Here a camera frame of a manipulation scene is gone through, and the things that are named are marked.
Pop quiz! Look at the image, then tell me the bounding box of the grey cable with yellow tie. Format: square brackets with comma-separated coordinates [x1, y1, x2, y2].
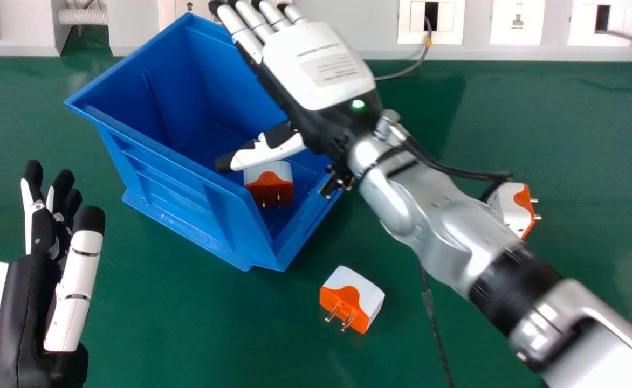
[374, 16, 435, 82]
[595, 29, 632, 51]

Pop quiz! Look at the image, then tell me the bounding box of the white socket plate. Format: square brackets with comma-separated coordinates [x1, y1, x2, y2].
[397, 0, 465, 45]
[567, 0, 632, 47]
[489, 0, 546, 46]
[157, 0, 221, 32]

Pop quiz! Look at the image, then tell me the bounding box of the blue plastic bin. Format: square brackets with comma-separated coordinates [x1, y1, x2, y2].
[64, 12, 345, 273]

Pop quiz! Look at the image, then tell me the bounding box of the white-and-orange plug adapter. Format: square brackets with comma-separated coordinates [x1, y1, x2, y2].
[243, 160, 295, 209]
[486, 182, 543, 240]
[319, 265, 386, 335]

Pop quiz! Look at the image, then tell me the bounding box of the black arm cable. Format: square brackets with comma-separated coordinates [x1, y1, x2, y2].
[400, 137, 514, 203]

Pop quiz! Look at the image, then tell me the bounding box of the white corrugated hose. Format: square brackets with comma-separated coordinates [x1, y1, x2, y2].
[57, 8, 109, 27]

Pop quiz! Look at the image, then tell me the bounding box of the thin black hanging cable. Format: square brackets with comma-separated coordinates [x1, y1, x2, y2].
[418, 262, 455, 388]

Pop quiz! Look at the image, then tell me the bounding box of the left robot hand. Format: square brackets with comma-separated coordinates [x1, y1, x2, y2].
[0, 160, 107, 388]

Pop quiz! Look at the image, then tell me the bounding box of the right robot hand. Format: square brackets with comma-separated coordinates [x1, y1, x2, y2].
[208, 0, 385, 174]

